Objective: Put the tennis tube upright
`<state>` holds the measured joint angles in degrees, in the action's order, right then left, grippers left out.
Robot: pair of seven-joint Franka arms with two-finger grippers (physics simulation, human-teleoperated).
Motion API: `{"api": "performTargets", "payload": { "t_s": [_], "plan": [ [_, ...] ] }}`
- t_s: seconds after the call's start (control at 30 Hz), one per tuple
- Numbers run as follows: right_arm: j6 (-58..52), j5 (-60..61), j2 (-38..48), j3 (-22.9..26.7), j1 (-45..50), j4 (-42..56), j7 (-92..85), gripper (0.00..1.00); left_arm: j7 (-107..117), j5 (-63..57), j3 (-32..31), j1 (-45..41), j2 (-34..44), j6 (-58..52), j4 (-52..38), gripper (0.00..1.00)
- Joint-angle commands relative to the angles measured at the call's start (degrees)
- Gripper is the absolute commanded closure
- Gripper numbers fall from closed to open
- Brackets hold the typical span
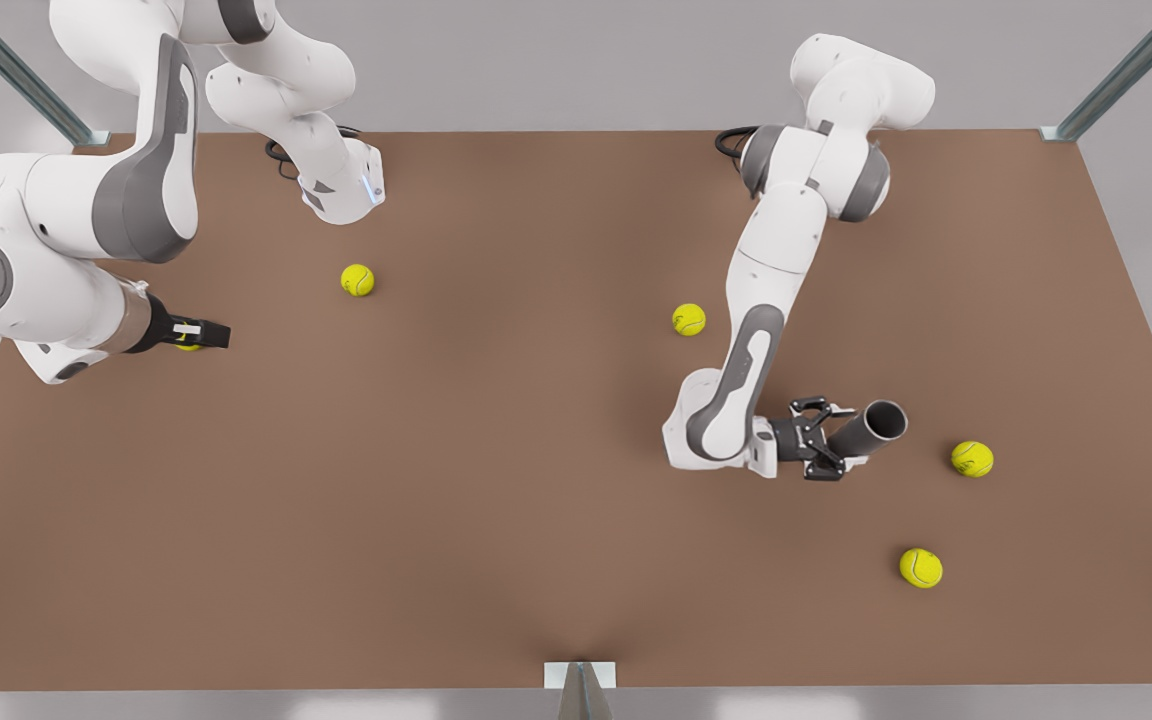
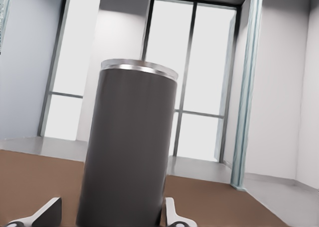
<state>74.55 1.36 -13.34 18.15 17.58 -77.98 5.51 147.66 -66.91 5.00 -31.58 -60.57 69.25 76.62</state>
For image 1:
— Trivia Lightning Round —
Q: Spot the black cable loop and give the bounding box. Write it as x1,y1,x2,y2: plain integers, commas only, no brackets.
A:
265,125,364,183
714,125,763,163

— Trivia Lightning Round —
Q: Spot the silver frame post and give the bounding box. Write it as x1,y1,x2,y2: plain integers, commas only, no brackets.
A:
544,659,618,720
1039,0,1152,143
0,0,112,149

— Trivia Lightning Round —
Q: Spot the dark grey tennis tube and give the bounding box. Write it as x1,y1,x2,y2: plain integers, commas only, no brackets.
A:
825,399,909,462

